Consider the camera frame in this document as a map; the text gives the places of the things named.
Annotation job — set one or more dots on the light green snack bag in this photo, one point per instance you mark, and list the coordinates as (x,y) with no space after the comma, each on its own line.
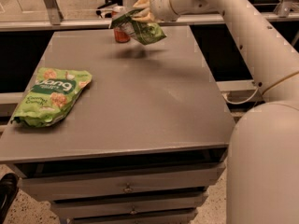
(52,97)

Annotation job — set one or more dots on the grey drawer cabinet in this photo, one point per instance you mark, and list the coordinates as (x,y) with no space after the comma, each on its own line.
(151,106)

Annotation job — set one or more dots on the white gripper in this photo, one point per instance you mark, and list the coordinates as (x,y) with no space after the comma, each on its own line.
(161,3)

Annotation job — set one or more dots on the grey drawer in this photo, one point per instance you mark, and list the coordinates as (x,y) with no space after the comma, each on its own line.
(123,182)
(130,205)
(180,216)

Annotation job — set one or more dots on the green jalapeno chip bag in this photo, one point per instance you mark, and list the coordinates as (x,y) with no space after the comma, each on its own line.
(144,33)

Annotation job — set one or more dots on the metal window railing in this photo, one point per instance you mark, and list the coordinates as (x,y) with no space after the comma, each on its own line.
(33,15)

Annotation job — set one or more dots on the red coke can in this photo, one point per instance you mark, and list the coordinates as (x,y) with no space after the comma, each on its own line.
(120,36)

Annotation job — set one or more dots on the middle grey drawer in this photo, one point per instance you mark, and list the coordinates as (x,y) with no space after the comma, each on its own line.
(130,205)

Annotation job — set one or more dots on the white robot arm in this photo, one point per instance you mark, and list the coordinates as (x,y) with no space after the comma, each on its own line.
(263,157)

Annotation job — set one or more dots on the top grey drawer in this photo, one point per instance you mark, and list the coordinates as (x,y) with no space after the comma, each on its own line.
(123,182)

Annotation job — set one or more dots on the bottom grey drawer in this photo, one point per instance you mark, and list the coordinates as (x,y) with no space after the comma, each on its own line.
(180,216)

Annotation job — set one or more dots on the black object at floor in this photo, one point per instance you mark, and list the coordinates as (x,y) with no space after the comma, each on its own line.
(8,191)

